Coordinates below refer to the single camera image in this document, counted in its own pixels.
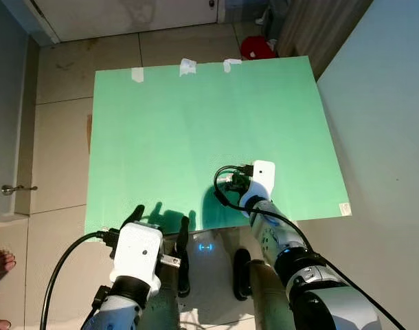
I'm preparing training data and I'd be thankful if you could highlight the black robot left foot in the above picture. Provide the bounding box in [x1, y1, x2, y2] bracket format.
[175, 265, 192, 298]

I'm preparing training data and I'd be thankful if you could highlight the black robot foot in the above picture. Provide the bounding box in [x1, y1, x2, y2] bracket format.
[233, 248, 253, 301]
[175, 265, 192, 298]

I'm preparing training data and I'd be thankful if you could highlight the grey robot left leg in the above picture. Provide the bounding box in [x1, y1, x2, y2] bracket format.
[142, 272, 181, 330]

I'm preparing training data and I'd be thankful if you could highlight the grey robot leg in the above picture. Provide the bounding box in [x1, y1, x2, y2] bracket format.
[247, 260, 296, 330]
[142, 272, 181, 330]

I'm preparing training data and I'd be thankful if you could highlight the black robot right foot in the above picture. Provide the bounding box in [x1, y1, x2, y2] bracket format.
[233, 248, 253, 301]

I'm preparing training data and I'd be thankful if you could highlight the grey robot right leg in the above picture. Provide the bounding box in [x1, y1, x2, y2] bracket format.
[247, 260, 296, 330]

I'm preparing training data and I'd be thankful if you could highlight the red bag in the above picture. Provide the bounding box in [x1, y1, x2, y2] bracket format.
[240, 36, 278, 61]

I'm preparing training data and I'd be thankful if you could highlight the grey door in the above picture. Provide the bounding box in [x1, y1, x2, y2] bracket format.
[0, 0, 32, 219]

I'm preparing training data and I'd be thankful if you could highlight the brown wooden panel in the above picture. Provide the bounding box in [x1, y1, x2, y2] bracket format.
[277, 0, 374, 80]

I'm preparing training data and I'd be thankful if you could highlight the white door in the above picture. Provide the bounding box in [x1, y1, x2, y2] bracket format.
[32, 0, 223, 43]

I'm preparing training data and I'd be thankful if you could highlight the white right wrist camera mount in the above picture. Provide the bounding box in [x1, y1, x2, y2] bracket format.
[238, 160, 277, 210]

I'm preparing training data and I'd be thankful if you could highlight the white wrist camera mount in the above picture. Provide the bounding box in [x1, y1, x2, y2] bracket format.
[110, 222, 163, 289]
[238, 160, 277, 210]

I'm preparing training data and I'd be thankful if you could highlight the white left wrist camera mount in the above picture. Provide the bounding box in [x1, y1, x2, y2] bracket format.
[110, 222, 163, 289]

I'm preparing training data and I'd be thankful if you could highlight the silver door handle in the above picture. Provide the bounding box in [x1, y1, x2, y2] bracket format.
[1, 184, 38, 196]

